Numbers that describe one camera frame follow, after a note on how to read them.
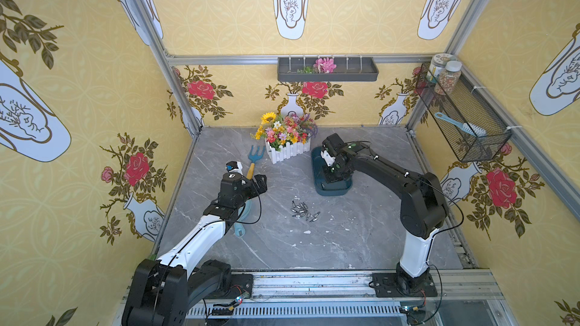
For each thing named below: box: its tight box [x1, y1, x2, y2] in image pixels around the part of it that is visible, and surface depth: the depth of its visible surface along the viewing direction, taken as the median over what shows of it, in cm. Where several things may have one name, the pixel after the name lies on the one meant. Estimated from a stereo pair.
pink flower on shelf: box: [312, 57, 337, 74], surface depth 90 cm
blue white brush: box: [434, 111, 488, 138], surface depth 74 cm
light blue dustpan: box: [234, 199, 253, 238], surface depth 85 cm
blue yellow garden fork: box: [246, 144, 266, 180], surface depth 112 cm
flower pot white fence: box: [249, 111, 318, 164], surface depth 100 cm
